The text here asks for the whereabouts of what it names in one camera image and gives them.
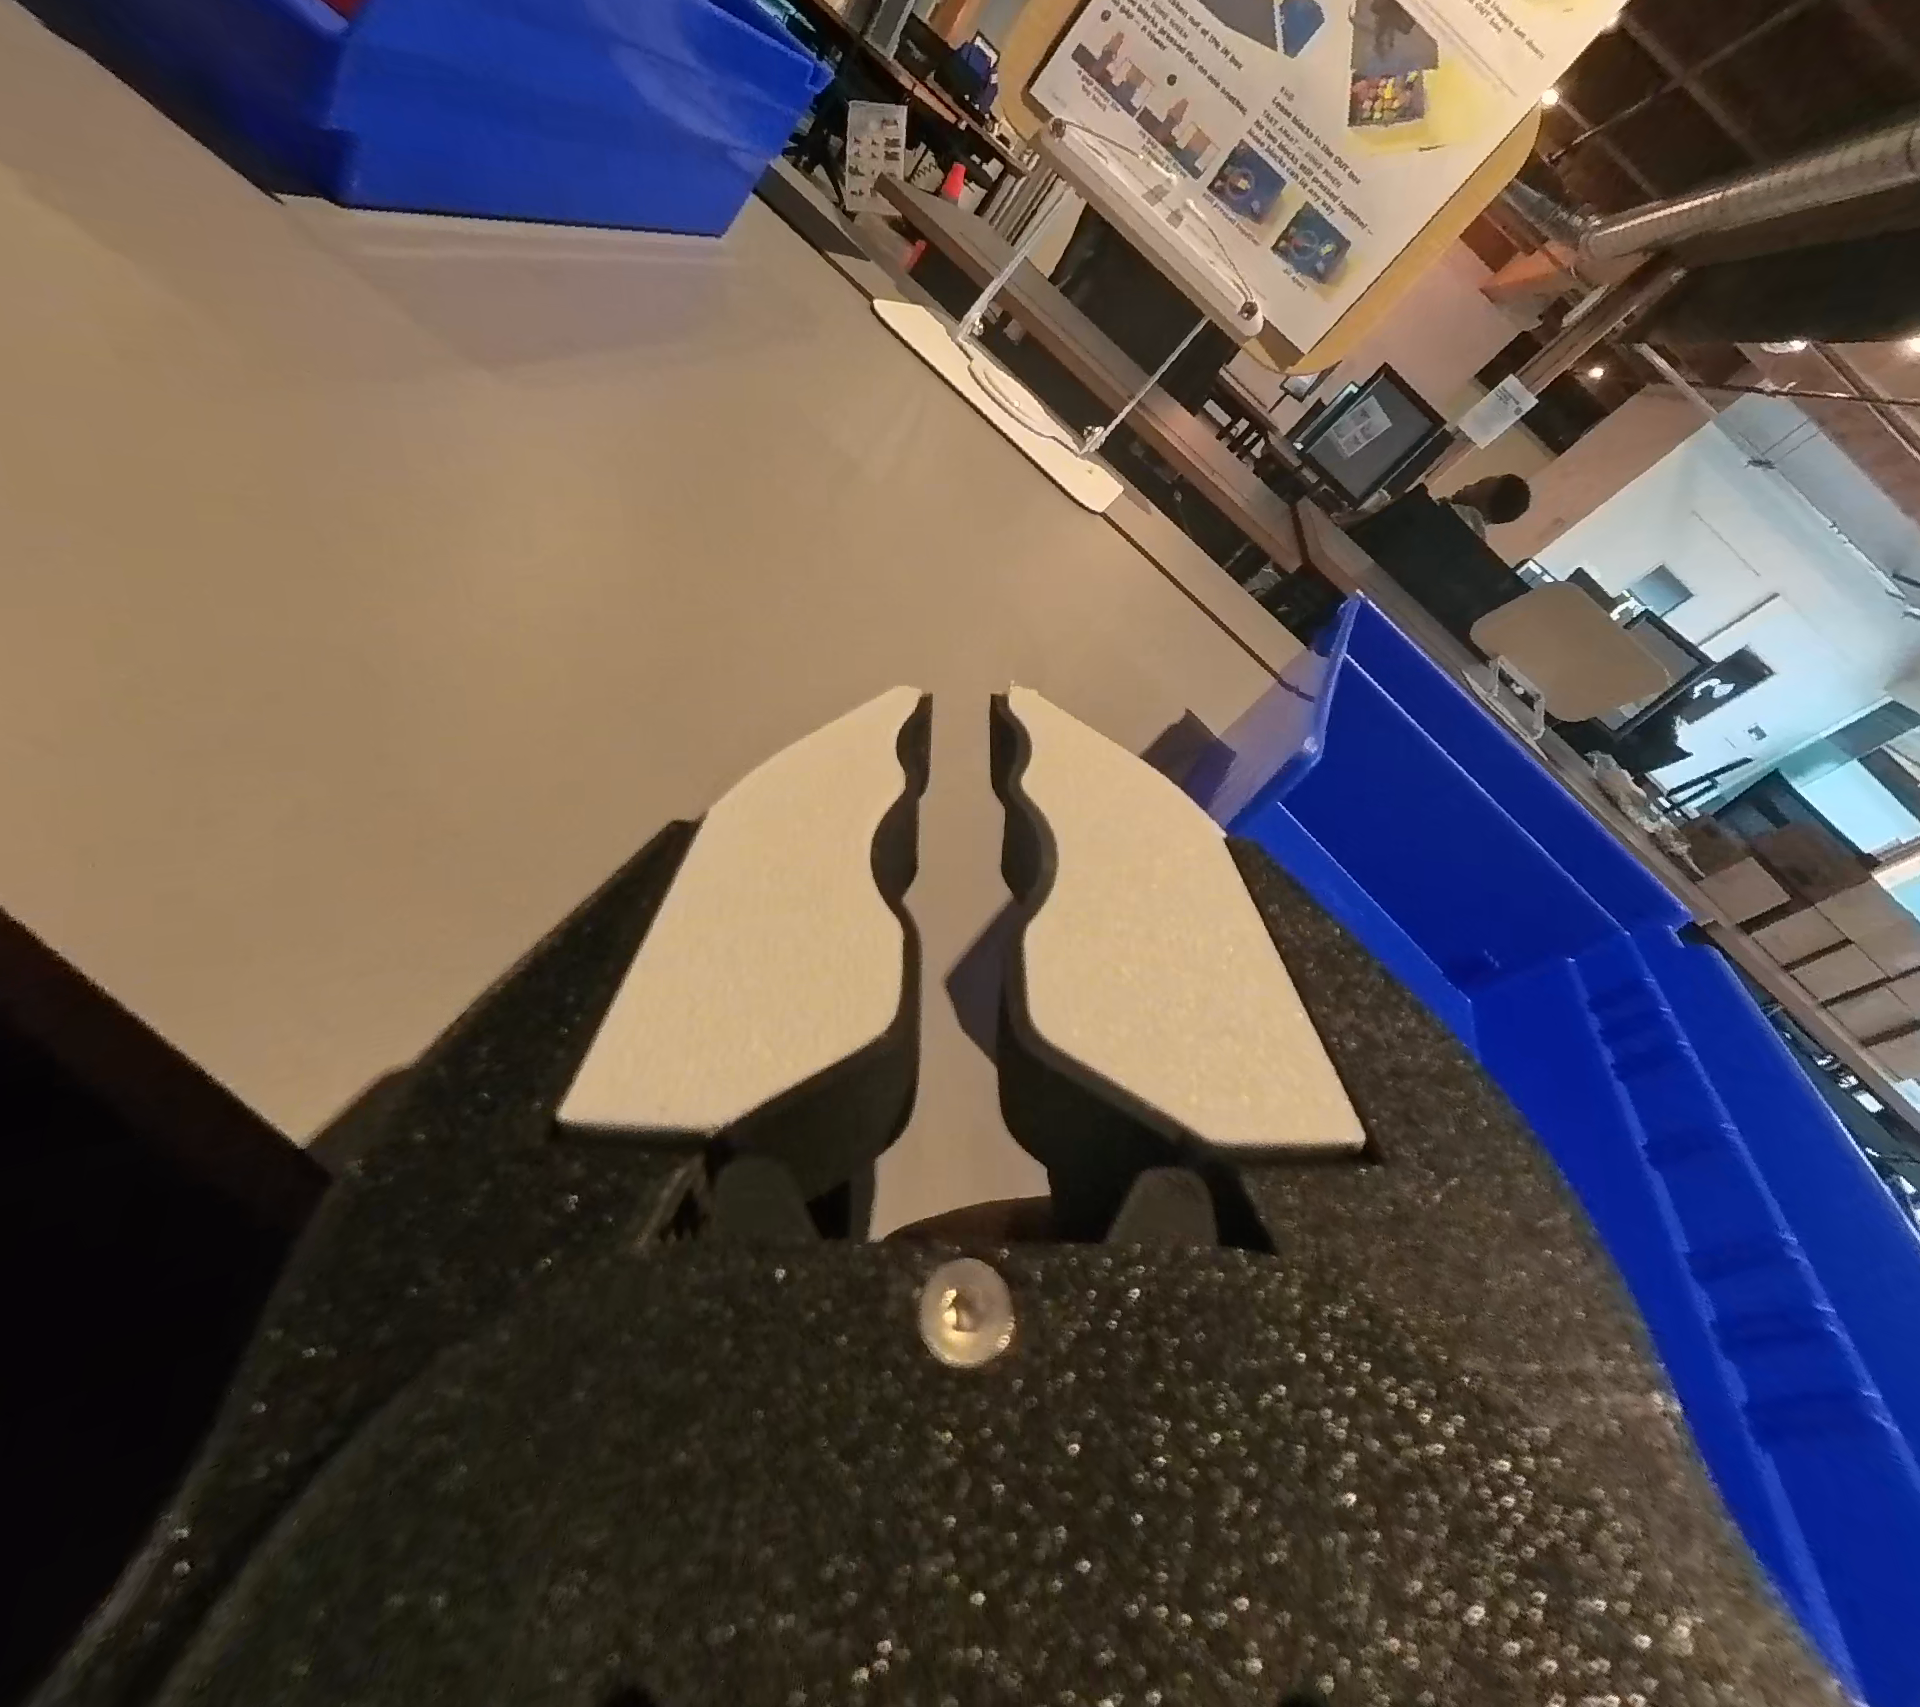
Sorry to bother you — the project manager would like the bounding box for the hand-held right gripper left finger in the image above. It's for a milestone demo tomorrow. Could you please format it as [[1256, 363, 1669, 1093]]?
[[554, 683, 939, 1247]]

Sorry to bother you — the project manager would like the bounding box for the instruction poster board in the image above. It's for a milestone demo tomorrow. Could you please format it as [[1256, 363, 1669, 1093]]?
[[993, 0, 1770, 377]]

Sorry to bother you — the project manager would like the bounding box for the white board stand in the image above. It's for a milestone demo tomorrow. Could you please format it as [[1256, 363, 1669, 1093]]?
[[869, 119, 1266, 519]]

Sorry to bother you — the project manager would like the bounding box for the tan rounded sign board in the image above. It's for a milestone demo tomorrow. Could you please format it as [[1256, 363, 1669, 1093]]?
[[1465, 577, 1669, 731]]

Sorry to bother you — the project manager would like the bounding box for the silver ventilation duct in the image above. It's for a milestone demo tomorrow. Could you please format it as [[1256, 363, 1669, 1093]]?
[[1573, 119, 1920, 265]]

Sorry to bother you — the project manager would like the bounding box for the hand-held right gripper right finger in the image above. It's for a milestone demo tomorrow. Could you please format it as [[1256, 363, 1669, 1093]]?
[[941, 681, 1370, 1247]]

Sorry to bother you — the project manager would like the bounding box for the black work mat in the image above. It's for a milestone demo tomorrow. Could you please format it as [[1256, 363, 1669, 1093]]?
[[0, 903, 336, 1707]]

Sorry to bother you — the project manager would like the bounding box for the stack of cardboard boxes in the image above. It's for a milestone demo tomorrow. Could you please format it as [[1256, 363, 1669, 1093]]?
[[1685, 821, 1920, 1079]]

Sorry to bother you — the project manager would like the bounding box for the empty blue plastic bin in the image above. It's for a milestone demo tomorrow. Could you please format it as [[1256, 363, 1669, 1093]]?
[[1146, 593, 1920, 1707]]

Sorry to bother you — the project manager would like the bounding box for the blue plastic bin with blocks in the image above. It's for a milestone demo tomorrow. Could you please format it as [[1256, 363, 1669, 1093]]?
[[0, 0, 835, 239]]

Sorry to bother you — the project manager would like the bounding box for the white printed paper sign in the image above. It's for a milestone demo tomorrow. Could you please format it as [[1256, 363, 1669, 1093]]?
[[841, 99, 912, 219]]

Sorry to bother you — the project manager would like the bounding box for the black computer monitor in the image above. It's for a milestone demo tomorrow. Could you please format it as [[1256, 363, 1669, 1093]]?
[[1291, 363, 1454, 511]]

